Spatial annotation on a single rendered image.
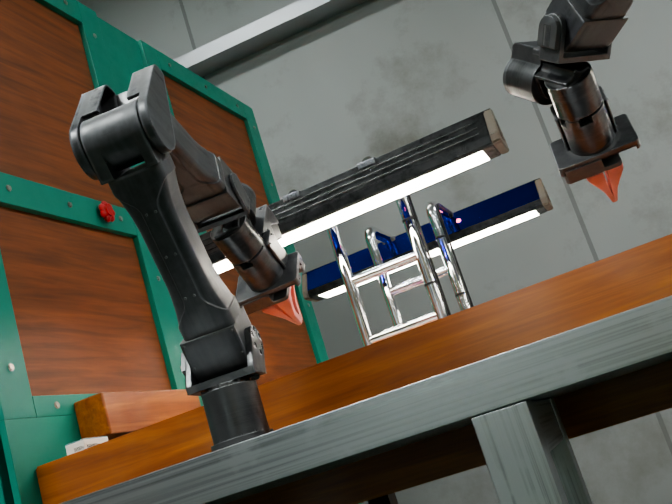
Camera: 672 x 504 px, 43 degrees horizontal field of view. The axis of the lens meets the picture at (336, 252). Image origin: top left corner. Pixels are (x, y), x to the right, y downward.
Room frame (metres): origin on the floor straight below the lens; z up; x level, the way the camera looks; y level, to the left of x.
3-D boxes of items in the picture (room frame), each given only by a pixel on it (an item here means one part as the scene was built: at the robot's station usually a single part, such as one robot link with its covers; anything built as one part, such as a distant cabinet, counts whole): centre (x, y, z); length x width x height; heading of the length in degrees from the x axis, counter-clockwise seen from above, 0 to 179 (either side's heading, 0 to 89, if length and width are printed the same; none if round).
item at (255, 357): (0.96, 0.16, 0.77); 0.09 x 0.06 x 0.06; 80
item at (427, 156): (1.45, -0.02, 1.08); 0.62 x 0.08 x 0.07; 72
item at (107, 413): (1.53, 0.41, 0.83); 0.30 x 0.06 x 0.07; 162
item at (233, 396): (0.95, 0.16, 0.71); 0.20 x 0.07 x 0.08; 76
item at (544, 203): (1.98, -0.20, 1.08); 0.62 x 0.08 x 0.07; 72
